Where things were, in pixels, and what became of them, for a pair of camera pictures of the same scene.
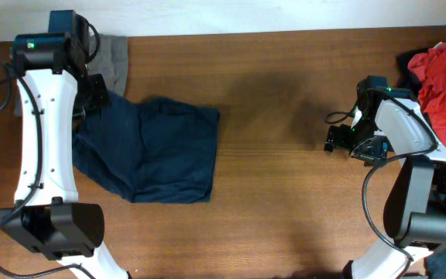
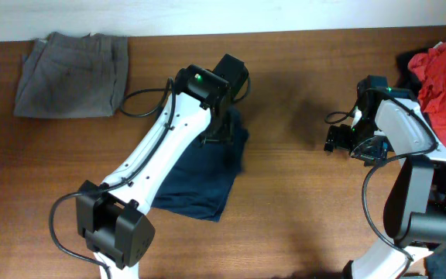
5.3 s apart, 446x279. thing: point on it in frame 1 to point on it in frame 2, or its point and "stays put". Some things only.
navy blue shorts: x=156 y=151 to x=199 y=185
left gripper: x=103 y=98 to x=225 y=131
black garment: x=404 y=77 stays put
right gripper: x=377 y=151 stays put
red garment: x=444 y=74 stays put
